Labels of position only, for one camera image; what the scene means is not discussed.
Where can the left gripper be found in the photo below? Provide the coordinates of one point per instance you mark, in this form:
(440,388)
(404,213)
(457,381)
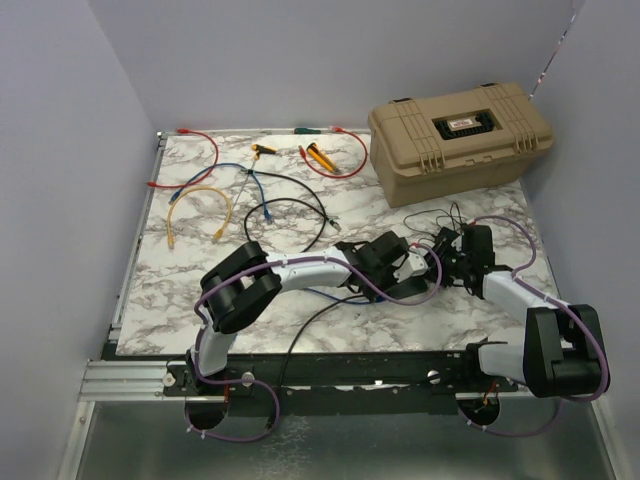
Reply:
(391,278)

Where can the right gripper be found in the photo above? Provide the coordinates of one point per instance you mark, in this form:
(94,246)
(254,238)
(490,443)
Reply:
(447,280)

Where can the black power adapter with cable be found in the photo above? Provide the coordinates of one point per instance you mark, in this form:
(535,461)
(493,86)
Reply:
(426,221)

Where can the black network switch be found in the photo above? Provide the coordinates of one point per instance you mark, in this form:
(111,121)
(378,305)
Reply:
(407,288)

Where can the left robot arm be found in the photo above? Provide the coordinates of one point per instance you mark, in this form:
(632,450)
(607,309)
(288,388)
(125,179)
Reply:
(238,290)

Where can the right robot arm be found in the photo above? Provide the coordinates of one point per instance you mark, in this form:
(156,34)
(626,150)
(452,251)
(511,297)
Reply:
(562,352)

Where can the tan plastic toolbox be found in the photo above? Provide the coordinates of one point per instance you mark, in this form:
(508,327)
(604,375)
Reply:
(427,148)

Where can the yellow black utility knife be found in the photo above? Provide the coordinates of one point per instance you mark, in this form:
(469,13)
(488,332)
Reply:
(322,159)

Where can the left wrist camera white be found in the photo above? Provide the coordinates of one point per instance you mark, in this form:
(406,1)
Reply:
(413,265)

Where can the black mounting rail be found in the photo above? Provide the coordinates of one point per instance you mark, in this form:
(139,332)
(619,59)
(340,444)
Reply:
(328,384)

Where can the green handled screwdriver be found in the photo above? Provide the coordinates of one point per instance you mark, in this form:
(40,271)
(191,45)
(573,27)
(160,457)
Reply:
(296,131)

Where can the yellow black T-handle wrench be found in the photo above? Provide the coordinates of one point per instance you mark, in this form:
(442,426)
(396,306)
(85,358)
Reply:
(259,150)

